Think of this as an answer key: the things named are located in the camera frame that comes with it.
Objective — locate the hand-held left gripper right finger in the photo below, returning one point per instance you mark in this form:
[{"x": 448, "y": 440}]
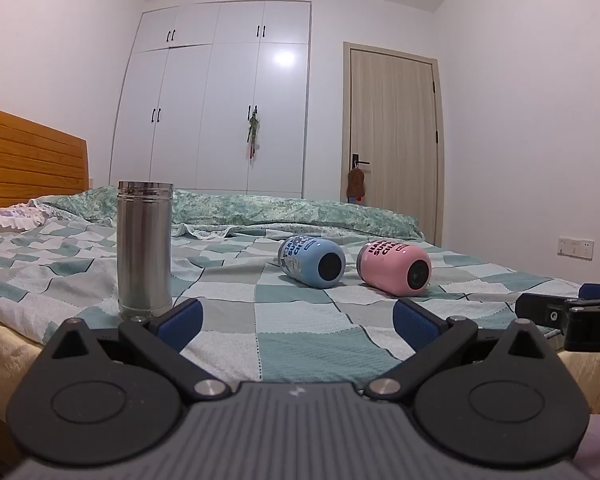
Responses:
[{"x": 414, "y": 321}]

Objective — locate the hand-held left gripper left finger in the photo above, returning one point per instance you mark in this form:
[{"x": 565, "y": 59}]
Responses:
[{"x": 184, "y": 316}]

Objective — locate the pink printed cup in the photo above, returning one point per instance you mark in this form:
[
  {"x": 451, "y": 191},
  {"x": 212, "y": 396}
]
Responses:
[{"x": 390, "y": 265}]

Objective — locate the blue printed cup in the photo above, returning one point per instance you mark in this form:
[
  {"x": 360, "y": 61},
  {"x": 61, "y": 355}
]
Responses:
[{"x": 307, "y": 260}]

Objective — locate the stainless steel cup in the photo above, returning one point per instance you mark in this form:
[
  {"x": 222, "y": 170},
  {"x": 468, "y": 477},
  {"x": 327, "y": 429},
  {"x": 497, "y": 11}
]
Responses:
[{"x": 145, "y": 250}]

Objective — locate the green checked bed sheet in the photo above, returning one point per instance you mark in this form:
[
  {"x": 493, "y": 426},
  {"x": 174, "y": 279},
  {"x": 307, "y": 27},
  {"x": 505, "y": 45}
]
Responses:
[{"x": 290, "y": 330}]

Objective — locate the green floral duvet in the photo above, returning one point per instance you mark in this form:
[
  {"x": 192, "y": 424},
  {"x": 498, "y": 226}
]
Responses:
[{"x": 280, "y": 215}]

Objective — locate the brown plush pendant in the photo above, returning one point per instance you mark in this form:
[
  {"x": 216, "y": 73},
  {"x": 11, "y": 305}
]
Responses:
[{"x": 355, "y": 183}]

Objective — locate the light wooden door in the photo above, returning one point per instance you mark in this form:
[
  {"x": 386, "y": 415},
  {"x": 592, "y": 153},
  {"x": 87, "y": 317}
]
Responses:
[{"x": 392, "y": 140}]

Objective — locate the beige mattress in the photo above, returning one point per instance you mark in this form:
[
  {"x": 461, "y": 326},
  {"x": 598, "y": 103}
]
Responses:
[{"x": 2, "y": 360}]

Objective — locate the green hanging ornament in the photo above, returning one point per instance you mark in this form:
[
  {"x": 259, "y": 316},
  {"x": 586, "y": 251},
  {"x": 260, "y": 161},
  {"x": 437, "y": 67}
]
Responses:
[{"x": 253, "y": 132}]

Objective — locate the white frilled pillow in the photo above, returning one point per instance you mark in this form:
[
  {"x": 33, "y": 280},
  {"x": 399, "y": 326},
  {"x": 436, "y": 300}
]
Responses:
[{"x": 5, "y": 217}]

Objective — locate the white wardrobe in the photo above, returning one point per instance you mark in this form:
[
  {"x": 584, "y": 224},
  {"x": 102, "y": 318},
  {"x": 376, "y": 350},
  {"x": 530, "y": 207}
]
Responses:
[{"x": 205, "y": 110}]

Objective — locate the wooden headboard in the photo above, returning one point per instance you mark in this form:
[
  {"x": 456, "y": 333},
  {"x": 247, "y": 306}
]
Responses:
[{"x": 25, "y": 160}]

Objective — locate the white wall socket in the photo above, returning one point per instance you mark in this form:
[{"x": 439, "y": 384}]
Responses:
[{"x": 575, "y": 248}]

